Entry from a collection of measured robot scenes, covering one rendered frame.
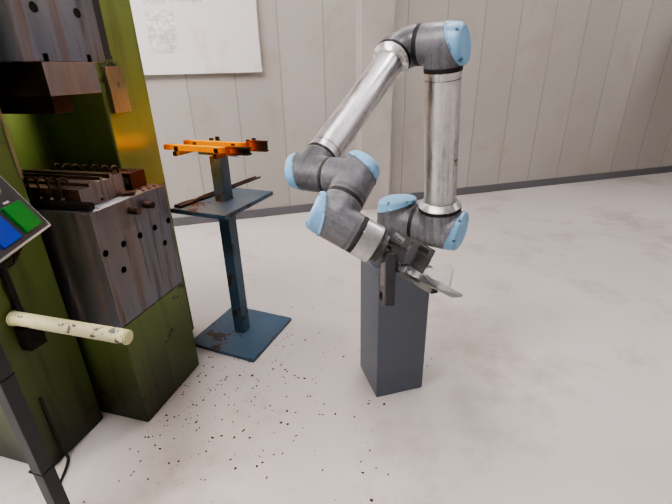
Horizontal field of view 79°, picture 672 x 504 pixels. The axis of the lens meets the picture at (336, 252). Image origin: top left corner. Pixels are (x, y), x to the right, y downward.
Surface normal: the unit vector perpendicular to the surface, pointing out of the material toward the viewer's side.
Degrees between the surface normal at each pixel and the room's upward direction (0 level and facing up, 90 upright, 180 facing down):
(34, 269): 90
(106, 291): 90
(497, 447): 0
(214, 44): 90
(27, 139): 90
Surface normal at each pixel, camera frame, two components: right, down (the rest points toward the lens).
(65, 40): 0.96, 0.09
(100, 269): -0.27, 0.40
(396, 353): 0.27, 0.39
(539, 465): -0.02, -0.91
